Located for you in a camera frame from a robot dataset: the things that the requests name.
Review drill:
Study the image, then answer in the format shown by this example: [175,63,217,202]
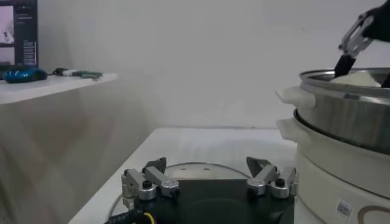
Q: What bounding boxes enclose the black computer monitor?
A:
[0,0,39,70]

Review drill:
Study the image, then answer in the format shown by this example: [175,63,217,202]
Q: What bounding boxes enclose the stainless steel steamer basket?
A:
[275,67,390,156]

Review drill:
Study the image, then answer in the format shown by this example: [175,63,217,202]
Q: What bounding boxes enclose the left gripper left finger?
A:
[121,156,181,210]

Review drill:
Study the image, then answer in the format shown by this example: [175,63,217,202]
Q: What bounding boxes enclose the blue computer mouse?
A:
[2,66,49,85]

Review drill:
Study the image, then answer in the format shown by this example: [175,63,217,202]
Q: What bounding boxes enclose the white electric cooker pot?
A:
[276,117,390,224]

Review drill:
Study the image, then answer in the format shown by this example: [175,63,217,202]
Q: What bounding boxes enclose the green handled tool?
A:
[73,70,103,81]

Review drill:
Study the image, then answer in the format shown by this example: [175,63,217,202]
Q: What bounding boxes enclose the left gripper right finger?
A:
[246,156,300,200]

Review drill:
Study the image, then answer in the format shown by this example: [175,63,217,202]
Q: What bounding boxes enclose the round glass pot lid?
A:
[106,162,251,224]

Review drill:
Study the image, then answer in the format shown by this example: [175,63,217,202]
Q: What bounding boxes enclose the white side table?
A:
[0,72,118,106]

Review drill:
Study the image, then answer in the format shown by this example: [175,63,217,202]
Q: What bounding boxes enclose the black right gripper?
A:
[334,0,390,89]

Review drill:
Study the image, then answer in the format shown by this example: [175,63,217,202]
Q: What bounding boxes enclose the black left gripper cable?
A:
[103,209,155,224]

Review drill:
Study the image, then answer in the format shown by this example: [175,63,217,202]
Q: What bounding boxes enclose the white steamed baozi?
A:
[330,71,383,88]

